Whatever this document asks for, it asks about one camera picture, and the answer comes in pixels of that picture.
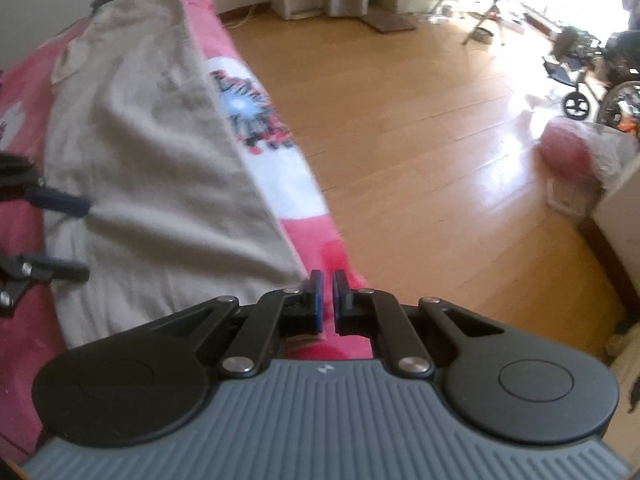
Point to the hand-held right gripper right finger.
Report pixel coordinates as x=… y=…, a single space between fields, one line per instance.
x=340 y=307

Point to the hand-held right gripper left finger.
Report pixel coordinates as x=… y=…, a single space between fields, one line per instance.
x=316 y=307

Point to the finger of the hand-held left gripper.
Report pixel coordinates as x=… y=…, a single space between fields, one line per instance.
x=65 y=202
x=55 y=270

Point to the beige shirt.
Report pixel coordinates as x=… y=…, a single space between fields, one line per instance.
x=150 y=160

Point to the pink floral blanket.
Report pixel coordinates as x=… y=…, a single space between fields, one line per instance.
x=305 y=245

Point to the pink plastic bag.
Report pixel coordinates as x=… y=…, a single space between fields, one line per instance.
x=565 y=150

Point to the brown floor mat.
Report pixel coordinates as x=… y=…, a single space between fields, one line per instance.
x=387 y=22

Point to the clear plastic bag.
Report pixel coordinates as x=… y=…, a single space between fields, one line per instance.
x=617 y=155

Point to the wheelchair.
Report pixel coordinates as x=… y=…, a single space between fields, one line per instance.
x=595 y=75

